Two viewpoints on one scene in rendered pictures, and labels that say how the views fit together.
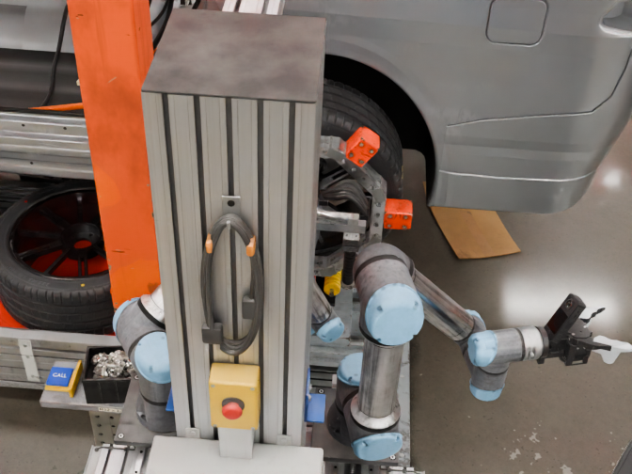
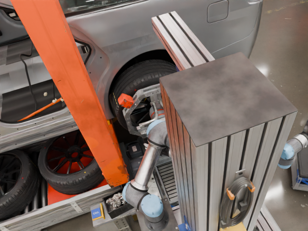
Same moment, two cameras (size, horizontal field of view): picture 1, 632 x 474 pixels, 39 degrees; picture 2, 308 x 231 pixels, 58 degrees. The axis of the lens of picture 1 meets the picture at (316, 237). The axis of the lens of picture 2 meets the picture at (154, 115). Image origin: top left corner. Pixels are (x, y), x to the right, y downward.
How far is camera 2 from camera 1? 88 cm
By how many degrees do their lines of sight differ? 11
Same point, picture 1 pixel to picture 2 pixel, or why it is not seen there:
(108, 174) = (90, 136)
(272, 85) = (262, 108)
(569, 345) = not seen: outside the picture
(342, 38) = (153, 42)
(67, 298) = (81, 179)
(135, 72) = (91, 94)
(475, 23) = (202, 18)
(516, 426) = not seen: hidden behind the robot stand
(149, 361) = (150, 210)
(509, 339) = (296, 144)
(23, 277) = (61, 179)
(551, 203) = not seen: hidden behind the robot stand
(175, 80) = (208, 129)
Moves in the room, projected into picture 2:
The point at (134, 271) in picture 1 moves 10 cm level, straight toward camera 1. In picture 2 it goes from (111, 165) to (118, 174)
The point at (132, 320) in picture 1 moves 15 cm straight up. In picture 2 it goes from (132, 194) to (127, 182)
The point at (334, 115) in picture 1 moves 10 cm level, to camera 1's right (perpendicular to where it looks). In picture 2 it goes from (160, 73) to (172, 69)
